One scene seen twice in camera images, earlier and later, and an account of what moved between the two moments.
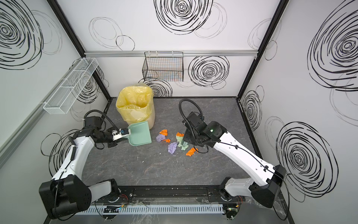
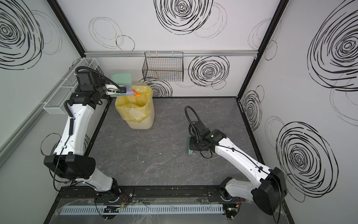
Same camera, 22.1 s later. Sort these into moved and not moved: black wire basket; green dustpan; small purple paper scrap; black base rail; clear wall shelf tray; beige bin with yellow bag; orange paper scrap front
Moved: small purple paper scrap; orange paper scrap front; green dustpan
Not moved: clear wall shelf tray; beige bin with yellow bag; black base rail; black wire basket
